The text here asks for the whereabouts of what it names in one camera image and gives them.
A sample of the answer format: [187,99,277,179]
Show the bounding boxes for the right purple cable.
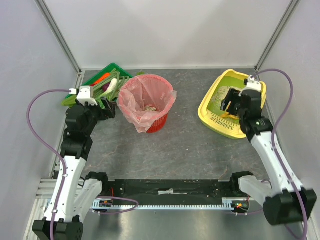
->
[230,68,309,240]

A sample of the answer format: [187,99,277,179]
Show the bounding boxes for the cat litter granules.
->
[210,86,242,107]

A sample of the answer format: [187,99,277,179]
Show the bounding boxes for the red mesh waste basket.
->
[117,74,174,134]

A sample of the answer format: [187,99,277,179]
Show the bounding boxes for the orange carrot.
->
[92,72,111,86]

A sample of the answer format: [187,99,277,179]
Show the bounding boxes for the slotted cable duct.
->
[91,198,250,211]

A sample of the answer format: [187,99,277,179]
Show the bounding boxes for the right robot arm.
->
[220,88,317,226]

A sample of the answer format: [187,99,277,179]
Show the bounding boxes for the orange litter scoop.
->
[220,99,239,120]

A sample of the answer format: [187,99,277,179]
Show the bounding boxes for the green plastic tray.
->
[65,63,133,99]

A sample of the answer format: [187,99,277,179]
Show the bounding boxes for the green long beans bundle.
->
[91,68,130,102]

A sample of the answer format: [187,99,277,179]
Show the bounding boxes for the yellow green litter box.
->
[198,69,270,139]

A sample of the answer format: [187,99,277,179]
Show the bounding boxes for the white radish with leaves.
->
[100,78,118,98]

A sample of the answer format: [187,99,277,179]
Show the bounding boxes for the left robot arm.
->
[32,97,116,240]

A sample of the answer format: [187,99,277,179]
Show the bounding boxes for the green leafy vegetable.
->
[61,95,77,108]

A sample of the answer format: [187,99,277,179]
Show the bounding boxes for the purple onion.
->
[102,83,110,92]

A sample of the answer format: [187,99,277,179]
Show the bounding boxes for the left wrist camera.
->
[69,85,98,106]

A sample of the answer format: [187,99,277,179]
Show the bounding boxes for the purple cable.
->
[26,89,139,240]
[230,68,309,240]

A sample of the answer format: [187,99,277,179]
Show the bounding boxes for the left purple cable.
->
[26,89,139,240]

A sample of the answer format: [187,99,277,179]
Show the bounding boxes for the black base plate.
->
[98,179,250,205]

